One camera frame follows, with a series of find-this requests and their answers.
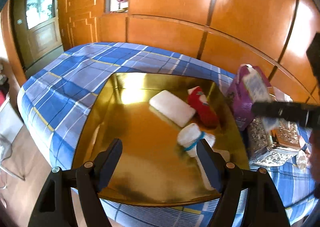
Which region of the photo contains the white sock with blue band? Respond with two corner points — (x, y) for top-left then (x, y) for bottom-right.
(177, 123), (215, 191)

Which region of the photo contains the white rectangular sponge pad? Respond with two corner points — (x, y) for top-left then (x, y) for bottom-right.
(149, 90), (196, 127)

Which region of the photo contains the silver embossed tissue box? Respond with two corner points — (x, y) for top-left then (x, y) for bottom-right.
(247, 117), (309, 170)

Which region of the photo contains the purple tissue box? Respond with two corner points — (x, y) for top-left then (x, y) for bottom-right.
(226, 64), (271, 131)

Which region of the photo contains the gold metal tray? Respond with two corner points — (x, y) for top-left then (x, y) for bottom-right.
(72, 73), (249, 207)

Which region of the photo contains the blue plaid bed cover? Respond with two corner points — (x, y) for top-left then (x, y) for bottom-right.
(17, 42), (319, 226)

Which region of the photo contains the wooden headboard panel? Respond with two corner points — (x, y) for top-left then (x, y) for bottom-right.
(98, 13), (304, 102)

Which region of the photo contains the wooden door with glass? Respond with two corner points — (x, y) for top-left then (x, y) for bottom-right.
(10, 0), (62, 70)

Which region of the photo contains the orange wooden wardrobe door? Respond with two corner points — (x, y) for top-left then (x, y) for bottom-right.
(57, 0), (105, 51)

